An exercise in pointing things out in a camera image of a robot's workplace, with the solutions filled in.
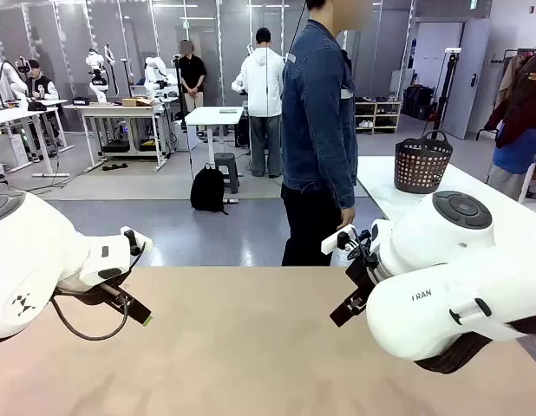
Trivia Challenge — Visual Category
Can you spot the person in black shirt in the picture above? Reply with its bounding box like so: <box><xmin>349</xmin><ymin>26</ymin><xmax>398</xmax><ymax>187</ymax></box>
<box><xmin>176</xmin><ymin>39</ymin><xmax>208</xmax><ymax>115</ymax></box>

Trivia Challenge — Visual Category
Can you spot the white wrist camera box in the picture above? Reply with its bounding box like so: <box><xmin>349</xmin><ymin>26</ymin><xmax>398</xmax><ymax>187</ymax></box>
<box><xmin>120</xmin><ymin>225</ymin><xmax>154</xmax><ymax>257</ymax></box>
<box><xmin>320</xmin><ymin>224</ymin><xmax>357</xmax><ymax>256</ymax></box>

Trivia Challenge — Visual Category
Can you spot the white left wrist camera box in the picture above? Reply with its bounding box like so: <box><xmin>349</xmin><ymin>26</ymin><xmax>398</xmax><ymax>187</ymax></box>
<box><xmin>120</xmin><ymin>225</ymin><xmax>154</xmax><ymax>257</ymax></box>

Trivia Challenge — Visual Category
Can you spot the clothes rack with coats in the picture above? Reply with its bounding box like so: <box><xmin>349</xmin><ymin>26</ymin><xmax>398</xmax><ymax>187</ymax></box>
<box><xmin>475</xmin><ymin>42</ymin><xmax>536</xmax><ymax>205</ymax></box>

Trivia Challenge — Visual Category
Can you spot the black backpack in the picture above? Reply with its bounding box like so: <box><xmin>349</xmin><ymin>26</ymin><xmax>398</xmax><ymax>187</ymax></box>
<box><xmin>189</xmin><ymin>163</ymin><xmax>230</xmax><ymax>216</ymax></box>

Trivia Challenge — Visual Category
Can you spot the person in denim jacket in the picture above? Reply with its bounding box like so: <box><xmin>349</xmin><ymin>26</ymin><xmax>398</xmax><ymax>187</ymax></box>
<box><xmin>279</xmin><ymin>0</ymin><xmax>374</xmax><ymax>268</ymax></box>

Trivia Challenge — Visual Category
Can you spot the dark perforated plastic basket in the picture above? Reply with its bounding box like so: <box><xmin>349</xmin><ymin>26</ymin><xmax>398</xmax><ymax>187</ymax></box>
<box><xmin>394</xmin><ymin>129</ymin><xmax>454</xmax><ymax>195</ymax></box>

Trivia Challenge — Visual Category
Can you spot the grey plastic stool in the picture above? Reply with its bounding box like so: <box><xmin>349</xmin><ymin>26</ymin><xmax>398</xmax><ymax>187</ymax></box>
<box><xmin>213</xmin><ymin>152</ymin><xmax>241</xmax><ymax>195</ymax></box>

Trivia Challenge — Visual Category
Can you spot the person in white hoodie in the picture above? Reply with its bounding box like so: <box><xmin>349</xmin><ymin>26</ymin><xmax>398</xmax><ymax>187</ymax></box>
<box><xmin>231</xmin><ymin>27</ymin><xmax>287</xmax><ymax>179</ymax></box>

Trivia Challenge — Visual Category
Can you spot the denim-sleeved left forearm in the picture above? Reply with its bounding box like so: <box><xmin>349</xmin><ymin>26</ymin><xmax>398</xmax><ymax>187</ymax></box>
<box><xmin>324</xmin><ymin>138</ymin><xmax>358</xmax><ymax>211</ymax></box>

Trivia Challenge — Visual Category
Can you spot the white desk with robots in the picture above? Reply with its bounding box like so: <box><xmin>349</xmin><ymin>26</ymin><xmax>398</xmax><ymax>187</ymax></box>
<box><xmin>62</xmin><ymin>101</ymin><xmax>170</xmax><ymax>173</ymax></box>

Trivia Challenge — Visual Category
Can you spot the white side table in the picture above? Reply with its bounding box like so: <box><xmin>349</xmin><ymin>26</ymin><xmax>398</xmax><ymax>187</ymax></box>
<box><xmin>356</xmin><ymin>155</ymin><xmax>536</xmax><ymax>257</ymax></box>

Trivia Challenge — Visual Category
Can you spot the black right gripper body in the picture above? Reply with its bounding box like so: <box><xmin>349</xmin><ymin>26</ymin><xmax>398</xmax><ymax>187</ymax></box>
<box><xmin>344</xmin><ymin>253</ymin><xmax>381</xmax><ymax>301</ymax></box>

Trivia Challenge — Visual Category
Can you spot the black tripod stand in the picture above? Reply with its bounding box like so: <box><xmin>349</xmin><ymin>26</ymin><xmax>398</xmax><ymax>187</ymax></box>
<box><xmin>427</xmin><ymin>48</ymin><xmax>463</xmax><ymax>127</ymax></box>

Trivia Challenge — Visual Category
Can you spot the person's left hand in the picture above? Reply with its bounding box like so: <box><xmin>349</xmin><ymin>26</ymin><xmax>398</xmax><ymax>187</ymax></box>
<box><xmin>336</xmin><ymin>206</ymin><xmax>357</xmax><ymax>231</ymax></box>

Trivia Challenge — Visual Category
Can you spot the small white standing desk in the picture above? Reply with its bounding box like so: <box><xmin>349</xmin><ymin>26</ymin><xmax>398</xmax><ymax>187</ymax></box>
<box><xmin>184</xmin><ymin>106</ymin><xmax>245</xmax><ymax>205</ymax></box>

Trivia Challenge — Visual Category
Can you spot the black suitcase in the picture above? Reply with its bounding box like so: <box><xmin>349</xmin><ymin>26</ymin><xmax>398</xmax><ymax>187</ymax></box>
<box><xmin>402</xmin><ymin>84</ymin><xmax>436</xmax><ymax>121</ymax></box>

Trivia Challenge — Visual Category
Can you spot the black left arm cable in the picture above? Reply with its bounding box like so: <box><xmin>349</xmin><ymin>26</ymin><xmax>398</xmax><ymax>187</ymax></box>
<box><xmin>49</xmin><ymin>242</ymin><xmax>147</xmax><ymax>341</ymax></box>

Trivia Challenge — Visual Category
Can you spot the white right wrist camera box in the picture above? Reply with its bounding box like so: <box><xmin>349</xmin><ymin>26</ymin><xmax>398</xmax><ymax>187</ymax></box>
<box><xmin>320</xmin><ymin>224</ymin><xmax>357</xmax><ymax>256</ymax></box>

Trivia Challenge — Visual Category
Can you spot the seated person in cap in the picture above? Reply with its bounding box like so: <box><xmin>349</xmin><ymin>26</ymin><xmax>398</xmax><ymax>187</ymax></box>
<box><xmin>23</xmin><ymin>59</ymin><xmax>62</xmax><ymax>147</ymax></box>

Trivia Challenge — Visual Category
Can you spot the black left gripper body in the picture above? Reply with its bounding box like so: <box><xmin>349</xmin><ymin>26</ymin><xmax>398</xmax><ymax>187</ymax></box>
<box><xmin>55</xmin><ymin>276</ymin><xmax>131</xmax><ymax>307</ymax></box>

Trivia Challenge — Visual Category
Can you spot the grey open door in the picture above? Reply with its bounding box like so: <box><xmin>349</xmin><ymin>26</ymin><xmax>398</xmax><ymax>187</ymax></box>
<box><xmin>441</xmin><ymin>17</ymin><xmax>493</xmax><ymax>140</ymax></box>

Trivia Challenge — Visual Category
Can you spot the wooden shoe rack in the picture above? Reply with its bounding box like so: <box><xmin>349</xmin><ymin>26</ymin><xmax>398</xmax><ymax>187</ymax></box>
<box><xmin>354</xmin><ymin>99</ymin><xmax>403</xmax><ymax>135</ymax></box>

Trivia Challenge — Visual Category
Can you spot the long white desk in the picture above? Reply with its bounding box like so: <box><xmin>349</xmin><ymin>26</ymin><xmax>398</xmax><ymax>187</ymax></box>
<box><xmin>0</xmin><ymin>98</ymin><xmax>76</xmax><ymax>179</ymax></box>

